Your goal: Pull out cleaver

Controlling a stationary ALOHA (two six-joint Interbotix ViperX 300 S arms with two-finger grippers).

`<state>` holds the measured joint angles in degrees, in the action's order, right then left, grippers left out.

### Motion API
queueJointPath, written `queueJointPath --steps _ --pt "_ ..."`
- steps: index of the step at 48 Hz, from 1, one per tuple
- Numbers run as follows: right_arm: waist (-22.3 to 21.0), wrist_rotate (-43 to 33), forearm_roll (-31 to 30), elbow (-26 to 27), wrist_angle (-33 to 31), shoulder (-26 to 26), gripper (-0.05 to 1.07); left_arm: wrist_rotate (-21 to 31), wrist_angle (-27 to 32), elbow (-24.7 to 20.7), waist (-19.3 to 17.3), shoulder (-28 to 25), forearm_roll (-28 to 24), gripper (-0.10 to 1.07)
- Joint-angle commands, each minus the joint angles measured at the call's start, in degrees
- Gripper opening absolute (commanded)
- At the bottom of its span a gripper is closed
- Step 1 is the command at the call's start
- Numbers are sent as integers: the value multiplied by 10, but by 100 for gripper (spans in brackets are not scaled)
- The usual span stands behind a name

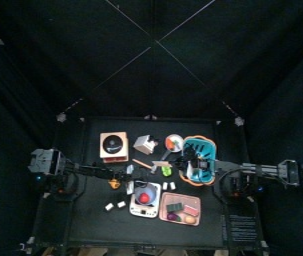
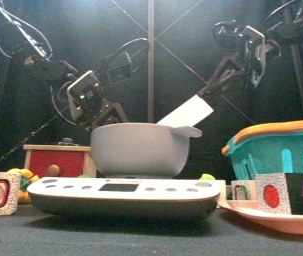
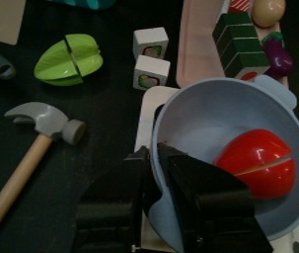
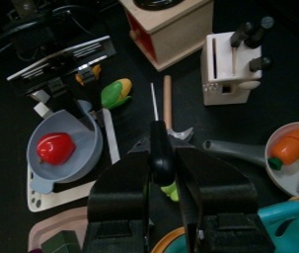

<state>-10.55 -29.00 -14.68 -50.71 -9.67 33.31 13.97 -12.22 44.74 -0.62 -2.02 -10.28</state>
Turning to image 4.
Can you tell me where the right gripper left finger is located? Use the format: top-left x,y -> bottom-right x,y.
83,137 -> 153,253

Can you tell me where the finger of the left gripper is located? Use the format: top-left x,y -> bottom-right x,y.
46,80 -> 91,131
60,78 -> 97,131

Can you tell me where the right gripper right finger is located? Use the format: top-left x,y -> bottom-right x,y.
175,146 -> 276,253

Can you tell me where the white toy cleaver black handle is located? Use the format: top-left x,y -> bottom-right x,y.
150,82 -> 177,187

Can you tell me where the small white picture cube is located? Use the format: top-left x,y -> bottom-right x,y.
30,89 -> 51,104
32,102 -> 54,119

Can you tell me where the orange yellow toy vegetable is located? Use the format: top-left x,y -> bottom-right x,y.
74,63 -> 103,87

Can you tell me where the green yellow toy corn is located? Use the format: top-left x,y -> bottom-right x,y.
101,77 -> 135,111

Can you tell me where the green toy fruit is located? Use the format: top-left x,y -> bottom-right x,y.
159,182 -> 181,203

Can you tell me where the pink plastic tray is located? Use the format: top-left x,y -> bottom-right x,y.
27,206 -> 91,253

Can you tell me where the grey toy pot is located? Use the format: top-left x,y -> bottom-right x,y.
26,100 -> 105,196

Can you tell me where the teal basket orange rim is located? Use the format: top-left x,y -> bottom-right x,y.
150,191 -> 299,253

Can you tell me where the dark green toy block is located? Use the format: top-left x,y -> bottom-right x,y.
40,229 -> 83,253

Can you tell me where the grey toy frying pan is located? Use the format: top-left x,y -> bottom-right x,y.
202,120 -> 299,199

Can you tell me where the orange toy carrot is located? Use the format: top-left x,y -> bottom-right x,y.
268,126 -> 299,171

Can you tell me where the wooden box with red side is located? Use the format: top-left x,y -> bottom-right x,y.
119,0 -> 215,73

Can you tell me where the black round disc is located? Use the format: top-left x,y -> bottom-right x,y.
133,0 -> 187,11

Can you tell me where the toy hammer wooden handle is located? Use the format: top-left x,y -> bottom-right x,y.
162,74 -> 197,147

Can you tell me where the white handled toy tool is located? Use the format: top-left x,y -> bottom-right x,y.
237,80 -> 262,91

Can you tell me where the black handled toy knife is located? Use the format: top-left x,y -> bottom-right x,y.
249,56 -> 273,73
246,16 -> 276,49
230,21 -> 254,47

